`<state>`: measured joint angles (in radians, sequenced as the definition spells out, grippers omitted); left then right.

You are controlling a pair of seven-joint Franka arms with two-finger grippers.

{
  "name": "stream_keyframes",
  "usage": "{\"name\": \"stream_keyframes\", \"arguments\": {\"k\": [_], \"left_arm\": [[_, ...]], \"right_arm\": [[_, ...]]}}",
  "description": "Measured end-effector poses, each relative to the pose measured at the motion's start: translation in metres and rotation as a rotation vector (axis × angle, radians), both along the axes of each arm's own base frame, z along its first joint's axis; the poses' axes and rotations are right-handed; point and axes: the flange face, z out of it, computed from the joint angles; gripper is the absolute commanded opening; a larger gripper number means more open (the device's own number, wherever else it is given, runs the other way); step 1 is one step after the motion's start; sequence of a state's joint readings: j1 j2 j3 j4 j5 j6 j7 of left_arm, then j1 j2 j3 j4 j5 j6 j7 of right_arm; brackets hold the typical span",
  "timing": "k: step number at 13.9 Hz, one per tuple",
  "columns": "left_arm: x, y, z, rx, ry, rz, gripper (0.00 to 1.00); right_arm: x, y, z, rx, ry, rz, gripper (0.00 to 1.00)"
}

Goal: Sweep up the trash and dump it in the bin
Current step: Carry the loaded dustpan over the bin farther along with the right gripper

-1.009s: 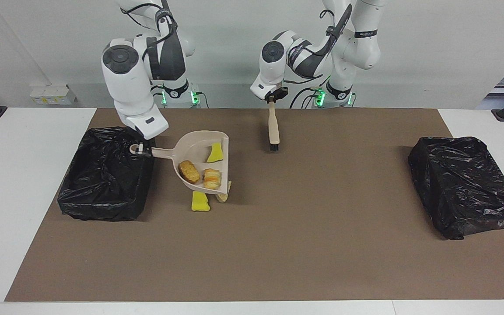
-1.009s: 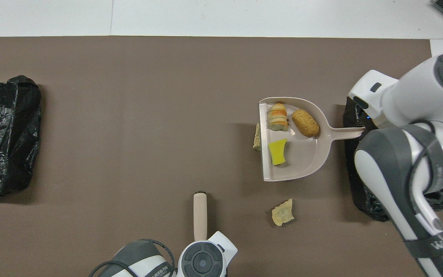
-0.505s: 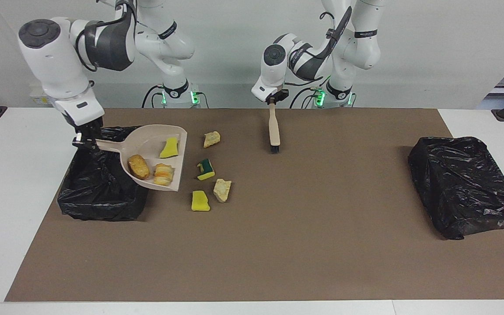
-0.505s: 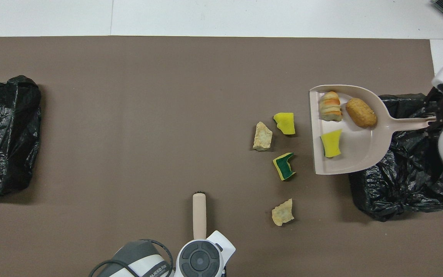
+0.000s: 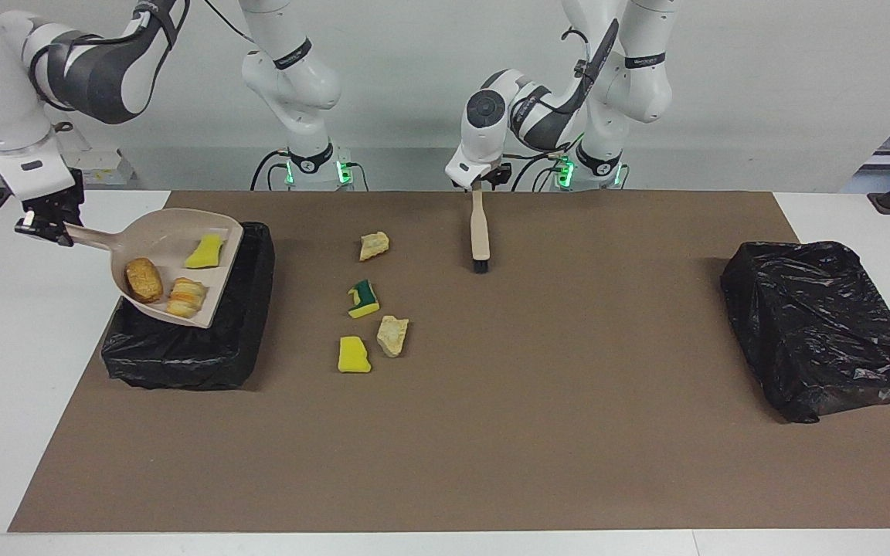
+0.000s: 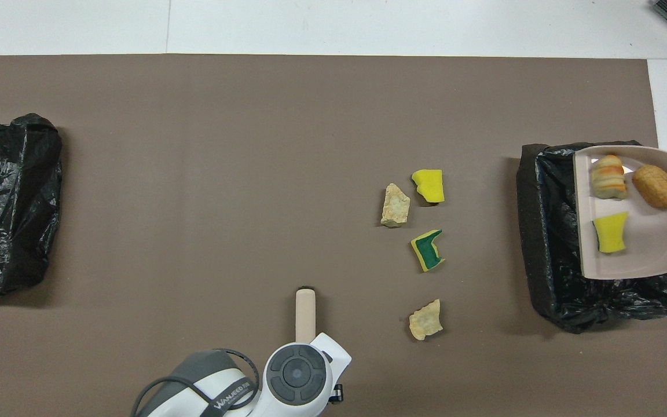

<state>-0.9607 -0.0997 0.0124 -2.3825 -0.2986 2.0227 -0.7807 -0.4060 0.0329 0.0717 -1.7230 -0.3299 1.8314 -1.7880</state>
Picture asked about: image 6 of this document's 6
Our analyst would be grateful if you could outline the beige plastic dustpan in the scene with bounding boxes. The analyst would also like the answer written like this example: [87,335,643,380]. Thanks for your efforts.
[573,145,667,280]

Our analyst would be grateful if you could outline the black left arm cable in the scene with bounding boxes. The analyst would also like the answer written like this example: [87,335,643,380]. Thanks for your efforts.
[131,347,262,417]

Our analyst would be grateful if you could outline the small notched yellow sponge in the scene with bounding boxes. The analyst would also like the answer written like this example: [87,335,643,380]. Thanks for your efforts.
[592,211,629,254]

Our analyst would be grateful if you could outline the green and yellow sponge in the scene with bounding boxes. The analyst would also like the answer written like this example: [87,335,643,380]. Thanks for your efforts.
[409,229,446,273]

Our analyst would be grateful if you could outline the brown table mat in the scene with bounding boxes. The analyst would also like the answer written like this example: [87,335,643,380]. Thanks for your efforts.
[0,54,667,417]

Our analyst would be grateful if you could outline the pale beige sponge chunk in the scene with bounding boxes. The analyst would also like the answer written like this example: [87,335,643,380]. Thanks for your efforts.
[380,183,411,228]
[409,298,444,341]
[591,154,629,200]

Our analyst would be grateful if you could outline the yellow sponge block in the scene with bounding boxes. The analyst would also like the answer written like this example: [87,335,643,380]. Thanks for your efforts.
[412,169,445,204]

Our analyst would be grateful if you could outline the black bag lined bin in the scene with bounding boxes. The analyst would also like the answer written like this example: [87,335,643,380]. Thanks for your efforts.
[0,113,63,299]
[516,141,667,334]

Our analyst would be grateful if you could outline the beige hand brush black bristles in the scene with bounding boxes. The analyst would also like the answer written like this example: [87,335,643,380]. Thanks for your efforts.
[295,288,317,343]

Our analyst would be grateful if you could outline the orange-brown sponge chunk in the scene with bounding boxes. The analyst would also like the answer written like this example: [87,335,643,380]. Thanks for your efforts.
[632,164,667,209]

